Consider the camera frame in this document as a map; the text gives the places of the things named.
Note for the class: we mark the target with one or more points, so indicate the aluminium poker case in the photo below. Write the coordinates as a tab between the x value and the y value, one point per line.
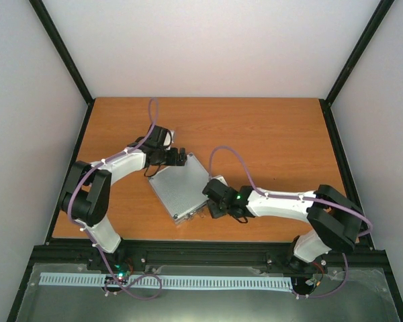
179	189

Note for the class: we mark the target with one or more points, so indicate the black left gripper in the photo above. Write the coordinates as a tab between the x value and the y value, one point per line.
173	160

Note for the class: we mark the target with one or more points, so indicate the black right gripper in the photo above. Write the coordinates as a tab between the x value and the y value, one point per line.
215	210

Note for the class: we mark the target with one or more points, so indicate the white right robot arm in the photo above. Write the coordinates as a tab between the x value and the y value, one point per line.
335	221

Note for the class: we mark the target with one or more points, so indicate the black aluminium frame rail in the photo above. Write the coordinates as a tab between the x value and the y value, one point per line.
271	256

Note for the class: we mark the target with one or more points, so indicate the white cable duct strip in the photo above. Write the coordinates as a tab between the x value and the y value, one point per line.
168	282

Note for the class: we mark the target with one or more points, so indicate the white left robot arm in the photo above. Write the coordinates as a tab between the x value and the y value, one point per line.
86	192

